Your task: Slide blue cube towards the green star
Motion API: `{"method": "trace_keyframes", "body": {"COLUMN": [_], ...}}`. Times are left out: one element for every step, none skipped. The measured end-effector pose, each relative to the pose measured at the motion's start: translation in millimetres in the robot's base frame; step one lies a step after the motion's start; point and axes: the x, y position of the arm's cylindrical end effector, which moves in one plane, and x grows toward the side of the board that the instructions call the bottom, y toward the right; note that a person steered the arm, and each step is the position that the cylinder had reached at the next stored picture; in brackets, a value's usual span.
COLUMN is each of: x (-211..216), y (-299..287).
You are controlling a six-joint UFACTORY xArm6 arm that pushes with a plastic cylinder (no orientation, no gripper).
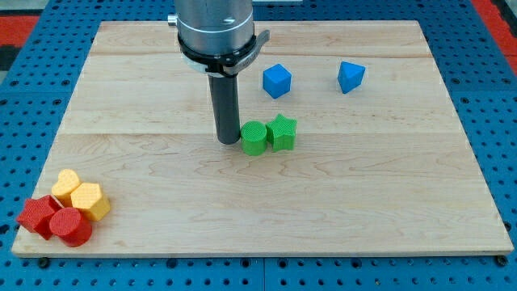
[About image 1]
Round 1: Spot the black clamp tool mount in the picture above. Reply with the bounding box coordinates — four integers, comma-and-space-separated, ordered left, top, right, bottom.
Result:
178, 30, 270, 78

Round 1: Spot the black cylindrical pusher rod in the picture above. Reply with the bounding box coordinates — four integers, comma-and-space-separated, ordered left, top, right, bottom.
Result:
208, 75, 240, 145

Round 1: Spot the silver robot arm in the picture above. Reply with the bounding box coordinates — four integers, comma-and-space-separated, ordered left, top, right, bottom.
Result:
167, 0, 270, 145

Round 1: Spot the blue cube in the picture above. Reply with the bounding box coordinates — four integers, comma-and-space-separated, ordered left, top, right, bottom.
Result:
263, 64, 292, 99

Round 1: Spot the green star block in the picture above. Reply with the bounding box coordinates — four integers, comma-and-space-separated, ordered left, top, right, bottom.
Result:
266, 114, 297, 152

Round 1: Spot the red star block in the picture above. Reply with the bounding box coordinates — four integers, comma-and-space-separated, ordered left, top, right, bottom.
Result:
15, 195, 62, 240

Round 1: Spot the green cylinder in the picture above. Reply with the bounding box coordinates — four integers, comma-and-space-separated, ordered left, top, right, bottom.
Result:
241, 120, 267, 156

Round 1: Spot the blue triangular prism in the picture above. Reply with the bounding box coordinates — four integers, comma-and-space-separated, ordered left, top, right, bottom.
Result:
338, 61, 366, 94

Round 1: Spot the wooden board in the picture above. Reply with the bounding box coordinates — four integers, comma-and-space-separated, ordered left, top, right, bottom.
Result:
12, 20, 514, 258

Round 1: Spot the yellow hexagon block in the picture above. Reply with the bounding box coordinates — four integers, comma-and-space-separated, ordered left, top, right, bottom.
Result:
70, 183, 111, 221

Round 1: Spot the yellow heart block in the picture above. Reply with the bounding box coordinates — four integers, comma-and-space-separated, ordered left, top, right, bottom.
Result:
51, 169, 82, 207

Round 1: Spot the red cylinder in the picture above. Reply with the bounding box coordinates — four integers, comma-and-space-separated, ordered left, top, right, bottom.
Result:
49, 207, 92, 247

